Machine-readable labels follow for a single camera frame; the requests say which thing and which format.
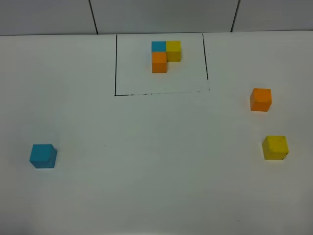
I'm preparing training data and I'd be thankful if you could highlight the orange template block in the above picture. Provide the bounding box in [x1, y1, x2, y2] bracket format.
[152, 51, 167, 73]

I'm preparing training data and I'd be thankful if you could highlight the blue template block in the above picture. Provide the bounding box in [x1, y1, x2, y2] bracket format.
[151, 41, 167, 52]

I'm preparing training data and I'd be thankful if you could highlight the yellow template block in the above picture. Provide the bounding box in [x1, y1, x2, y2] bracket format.
[166, 41, 181, 62]

